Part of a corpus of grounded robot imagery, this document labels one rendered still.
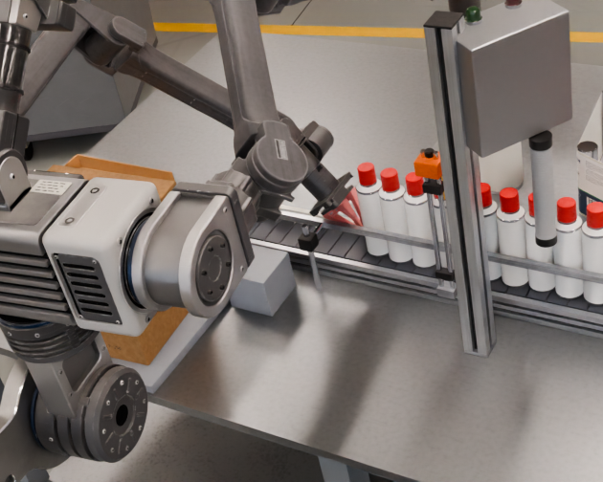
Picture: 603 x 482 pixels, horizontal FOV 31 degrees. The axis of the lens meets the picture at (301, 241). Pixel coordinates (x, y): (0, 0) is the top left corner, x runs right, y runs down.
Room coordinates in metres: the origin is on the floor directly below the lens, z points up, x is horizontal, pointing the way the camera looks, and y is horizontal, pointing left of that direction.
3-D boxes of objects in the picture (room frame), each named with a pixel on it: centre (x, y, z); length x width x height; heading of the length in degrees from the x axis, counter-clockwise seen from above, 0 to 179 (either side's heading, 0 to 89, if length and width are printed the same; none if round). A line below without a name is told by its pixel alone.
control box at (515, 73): (1.42, -0.36, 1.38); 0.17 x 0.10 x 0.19; 107
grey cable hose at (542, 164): (1.38, -0.40, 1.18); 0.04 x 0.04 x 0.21
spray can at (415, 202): (1.63, -0.23, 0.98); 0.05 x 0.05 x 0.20
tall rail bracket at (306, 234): (1.70, -0.03, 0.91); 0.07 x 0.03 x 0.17; 142
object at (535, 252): (1.49, -0.42, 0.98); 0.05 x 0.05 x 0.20
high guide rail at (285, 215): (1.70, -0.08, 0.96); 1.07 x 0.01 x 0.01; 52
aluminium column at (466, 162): (1.41, -0.28, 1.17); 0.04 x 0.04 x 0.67; 52
